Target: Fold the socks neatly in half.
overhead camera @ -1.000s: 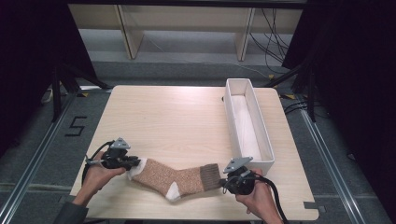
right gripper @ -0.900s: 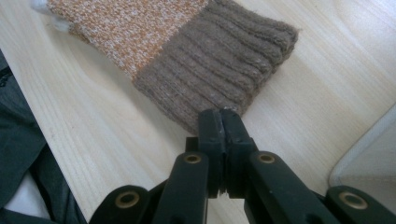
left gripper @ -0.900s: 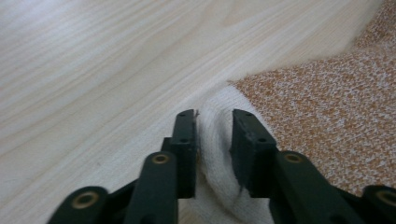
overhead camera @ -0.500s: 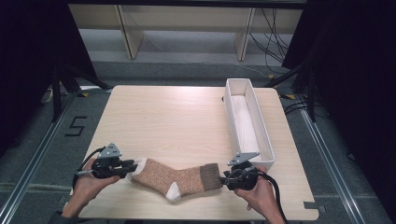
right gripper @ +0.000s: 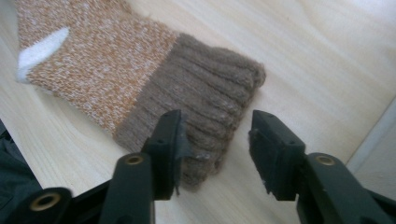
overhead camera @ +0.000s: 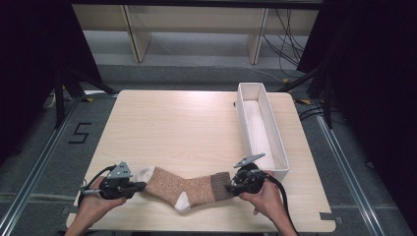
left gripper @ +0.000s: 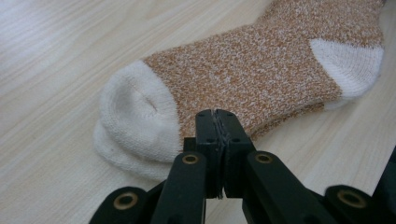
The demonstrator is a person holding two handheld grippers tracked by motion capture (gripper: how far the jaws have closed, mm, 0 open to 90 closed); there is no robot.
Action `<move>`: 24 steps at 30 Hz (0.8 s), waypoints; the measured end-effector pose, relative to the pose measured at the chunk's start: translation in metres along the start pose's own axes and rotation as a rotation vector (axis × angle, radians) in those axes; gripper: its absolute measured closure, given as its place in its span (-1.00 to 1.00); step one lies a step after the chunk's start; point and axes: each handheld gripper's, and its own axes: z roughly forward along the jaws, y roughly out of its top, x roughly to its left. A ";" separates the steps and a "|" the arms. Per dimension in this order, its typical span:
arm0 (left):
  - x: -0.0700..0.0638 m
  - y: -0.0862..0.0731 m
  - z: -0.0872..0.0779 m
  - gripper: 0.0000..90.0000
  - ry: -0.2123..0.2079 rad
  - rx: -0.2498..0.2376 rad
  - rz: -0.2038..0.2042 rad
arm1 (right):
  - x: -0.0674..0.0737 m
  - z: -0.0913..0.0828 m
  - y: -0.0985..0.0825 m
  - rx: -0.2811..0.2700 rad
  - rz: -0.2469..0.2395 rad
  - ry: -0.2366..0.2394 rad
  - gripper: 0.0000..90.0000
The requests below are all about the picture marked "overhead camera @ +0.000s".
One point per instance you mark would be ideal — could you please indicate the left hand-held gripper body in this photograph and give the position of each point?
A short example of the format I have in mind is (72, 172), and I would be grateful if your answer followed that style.
(118, 183)

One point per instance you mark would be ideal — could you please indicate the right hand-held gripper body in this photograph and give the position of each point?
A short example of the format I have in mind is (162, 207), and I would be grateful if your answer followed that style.
(250, 178)

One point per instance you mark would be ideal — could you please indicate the brown fuzzy sock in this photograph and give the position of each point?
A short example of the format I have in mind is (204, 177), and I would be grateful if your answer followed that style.
(183, 188)

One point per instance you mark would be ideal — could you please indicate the long white storage box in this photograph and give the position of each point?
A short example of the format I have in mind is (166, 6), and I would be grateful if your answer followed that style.
(262, 131)

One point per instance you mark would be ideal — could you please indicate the person's right hand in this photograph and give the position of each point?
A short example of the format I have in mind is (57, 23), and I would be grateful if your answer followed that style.
(265, 201)

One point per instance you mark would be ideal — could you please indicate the person's left hand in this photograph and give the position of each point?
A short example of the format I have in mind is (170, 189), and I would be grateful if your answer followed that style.
(95, 203)

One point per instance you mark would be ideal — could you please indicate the grey tape piece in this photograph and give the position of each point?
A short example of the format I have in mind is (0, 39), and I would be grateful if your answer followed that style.
(67, 209)
(327, 216)

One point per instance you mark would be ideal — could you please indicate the black metal stand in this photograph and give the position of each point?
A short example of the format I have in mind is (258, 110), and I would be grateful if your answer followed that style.
(59, 98)
(327, 98)

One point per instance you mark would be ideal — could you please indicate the black curtain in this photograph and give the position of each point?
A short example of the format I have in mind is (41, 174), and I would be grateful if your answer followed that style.
(29, 65)
(377, 82)

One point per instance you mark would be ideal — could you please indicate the metal floor rail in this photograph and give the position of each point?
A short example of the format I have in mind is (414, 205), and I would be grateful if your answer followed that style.
(347, 170)
(39, 164)

